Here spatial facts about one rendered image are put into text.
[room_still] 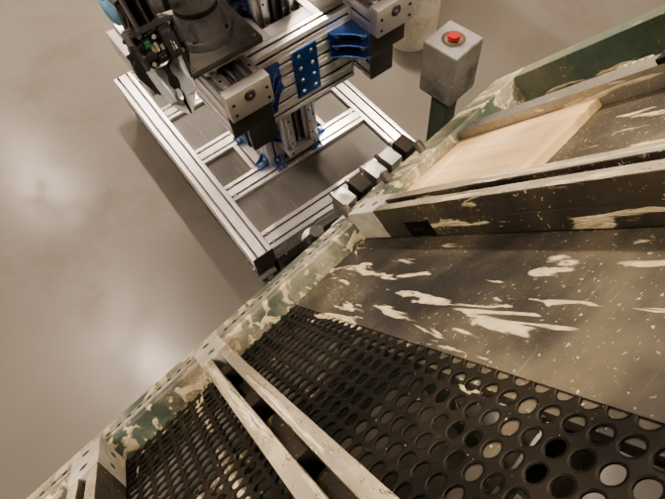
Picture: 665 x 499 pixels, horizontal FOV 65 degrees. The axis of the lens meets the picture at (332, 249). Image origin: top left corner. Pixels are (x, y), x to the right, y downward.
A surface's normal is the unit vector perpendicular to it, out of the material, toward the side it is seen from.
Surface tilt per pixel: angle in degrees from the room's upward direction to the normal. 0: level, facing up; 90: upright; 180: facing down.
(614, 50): 90
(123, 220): 0
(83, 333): 0
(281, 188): 0
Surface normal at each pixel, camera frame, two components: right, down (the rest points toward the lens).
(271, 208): -0.07, -0.48
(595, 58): -0.71, 0.65
